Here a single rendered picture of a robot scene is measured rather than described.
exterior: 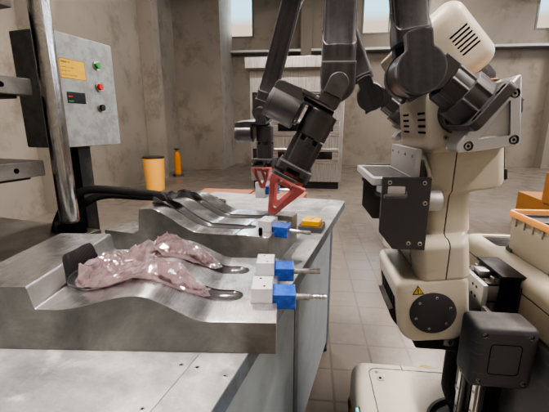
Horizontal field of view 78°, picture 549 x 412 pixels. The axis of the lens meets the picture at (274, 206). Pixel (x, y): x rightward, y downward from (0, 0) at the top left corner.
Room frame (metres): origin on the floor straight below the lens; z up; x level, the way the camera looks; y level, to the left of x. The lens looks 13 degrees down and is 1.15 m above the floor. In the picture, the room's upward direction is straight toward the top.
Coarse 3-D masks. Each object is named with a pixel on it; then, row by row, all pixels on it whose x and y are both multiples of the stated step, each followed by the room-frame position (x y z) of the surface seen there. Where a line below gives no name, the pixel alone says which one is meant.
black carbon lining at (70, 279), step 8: (80, 248) 0.63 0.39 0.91; (88, 248) 0.65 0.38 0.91; (64, 256) 0.58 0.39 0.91; (72, 256) 0.61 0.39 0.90; (80, 256) 0.63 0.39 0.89; (88, 256) 0.65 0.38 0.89; (96, 256) 0.66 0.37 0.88; (64, 264) 0.57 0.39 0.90; (72, 264) 0.61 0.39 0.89; (72, 272) 0.61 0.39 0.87; (224, 272) 0.65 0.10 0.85; (232, 272) 0.65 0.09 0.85; (240, 272) 0.65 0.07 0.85; (72, 280) 0.58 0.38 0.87; (80, 288) 0.53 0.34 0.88; (88, 288) 0.53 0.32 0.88; (200, 296) 0.53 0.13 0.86; (208, 296) 0.54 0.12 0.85; (216, 296) 0.55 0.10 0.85; (224, 296) 0.55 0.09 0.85; (232, 296) 0.55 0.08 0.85; (240, 296) 0.55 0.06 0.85
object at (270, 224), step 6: (258, 222) 0.82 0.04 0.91; (264, 222) 0.81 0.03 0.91; (270, 222) 0.80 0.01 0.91; (276, 222) 0.84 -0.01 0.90; (282, 222) 0.84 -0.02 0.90; (264, 228) 0.81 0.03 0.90; (270, 228) 0.80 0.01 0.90; (276, 228) 0.80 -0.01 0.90; (282, 228) 0.80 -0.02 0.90; (288, 228) 0.81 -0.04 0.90; (276, 234) 0.80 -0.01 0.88; (282, 234) 0.80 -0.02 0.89; (288, 234) 0.81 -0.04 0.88; (306, 234) 0.80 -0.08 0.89
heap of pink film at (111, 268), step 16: (160, 240) 0.65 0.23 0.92; (176, 240) 0.67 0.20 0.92; (112, 256) 0.63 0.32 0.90; (128, 256) 0.63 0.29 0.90; (144, 256) 0.57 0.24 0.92; (176, 256) 0.62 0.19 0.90; (192, 256) 0.64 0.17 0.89; (208, 256) 0.65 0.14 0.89; (80, 272) 0.57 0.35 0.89; (96, 272) 0.55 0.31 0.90; (112, 272) 0.56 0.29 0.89; (128, 272) 0.53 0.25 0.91; (144, 272) 0.52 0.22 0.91; (160, 272) 0.53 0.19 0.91; (176, 272) 0.55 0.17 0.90; (96, 288) 0.52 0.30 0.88; (176, 288) 0.52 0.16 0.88; (192, 288) 0.53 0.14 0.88; (208, 288) 0.55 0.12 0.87
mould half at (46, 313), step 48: (48, 240) 0.68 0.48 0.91; (96, 240) 0.68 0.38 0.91; (0, 288) 0.47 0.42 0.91; (48, 288) 0.51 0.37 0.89; (144, 288) 0.49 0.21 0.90; (240, 288) 0.57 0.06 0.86; (0, 336) 0.47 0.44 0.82; (48, 336) 0.47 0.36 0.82; (96, 336) 0.47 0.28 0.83; (144, 336) 0.47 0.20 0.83; (192, 336) 0.46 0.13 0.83; (240, 336) 0.46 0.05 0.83
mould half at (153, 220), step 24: (144, 216) 0.87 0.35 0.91; (168, 216) 0.85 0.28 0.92; (216, 216) 0.97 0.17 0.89; (288, 216) 0.96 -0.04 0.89; (120, 240) 0.90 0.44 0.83; (144, 240) 0.88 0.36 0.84; (192, 240) 0.83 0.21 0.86; (216, 240) 0.80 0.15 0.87; (240, 240) 0.78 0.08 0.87; (264, 240) 0.76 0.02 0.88; (288, 240) 0.92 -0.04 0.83
